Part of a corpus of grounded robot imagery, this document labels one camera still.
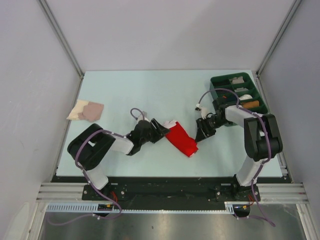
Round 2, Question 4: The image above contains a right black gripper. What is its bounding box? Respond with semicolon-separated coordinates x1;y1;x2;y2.
194;115;230;143

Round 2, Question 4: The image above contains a red underwear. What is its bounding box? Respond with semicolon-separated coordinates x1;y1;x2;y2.
163;120;198;158

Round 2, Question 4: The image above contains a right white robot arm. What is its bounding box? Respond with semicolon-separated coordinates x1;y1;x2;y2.
195;100;283;201

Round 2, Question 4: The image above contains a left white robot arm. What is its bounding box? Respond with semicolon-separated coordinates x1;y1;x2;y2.
67;118;170;200

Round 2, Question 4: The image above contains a beige and mauve underwear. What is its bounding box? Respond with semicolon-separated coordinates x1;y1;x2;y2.
66;99;104;123

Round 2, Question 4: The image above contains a dark blue rolled cloth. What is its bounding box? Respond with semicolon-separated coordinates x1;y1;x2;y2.
219;92;237;102

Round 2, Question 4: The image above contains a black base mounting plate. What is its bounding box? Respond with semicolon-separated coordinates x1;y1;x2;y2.
51;176;291;210

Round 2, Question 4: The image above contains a white rolled cloth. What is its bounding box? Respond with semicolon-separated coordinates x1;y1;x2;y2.
239;94;253;101

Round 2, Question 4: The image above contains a green compartment tray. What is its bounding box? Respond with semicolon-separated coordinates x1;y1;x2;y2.
210;72;268;114

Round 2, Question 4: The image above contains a light grey rolled cloth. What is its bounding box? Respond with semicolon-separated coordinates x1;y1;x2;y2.
234;87;249;93

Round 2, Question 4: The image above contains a brown rolled cloth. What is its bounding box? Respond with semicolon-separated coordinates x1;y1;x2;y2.
241;100;260;109

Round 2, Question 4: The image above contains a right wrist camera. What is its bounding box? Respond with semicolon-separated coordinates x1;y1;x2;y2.
195;105;209;119

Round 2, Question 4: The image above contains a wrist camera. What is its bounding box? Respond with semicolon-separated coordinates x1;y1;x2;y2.
136;111;150;122
195;105;209;119

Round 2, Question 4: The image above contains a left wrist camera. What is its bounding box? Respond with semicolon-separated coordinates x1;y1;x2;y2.
136;111;150;122

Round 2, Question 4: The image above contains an aluminium frame rail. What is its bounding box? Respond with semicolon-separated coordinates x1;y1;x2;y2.
36;159;320;240

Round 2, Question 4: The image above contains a white slotted cable duct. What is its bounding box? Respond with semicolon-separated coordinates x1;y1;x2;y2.
46;202;234;214

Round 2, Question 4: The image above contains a right aluminium corner post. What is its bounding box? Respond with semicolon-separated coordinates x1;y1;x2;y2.
256;0;303;76

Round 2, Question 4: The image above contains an aluminium corner post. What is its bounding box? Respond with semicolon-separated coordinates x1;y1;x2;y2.
256;0;303;76
36;0;85;77

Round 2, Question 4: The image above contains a left aluminium corner post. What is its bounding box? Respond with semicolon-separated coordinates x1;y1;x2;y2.
36;0;85;77

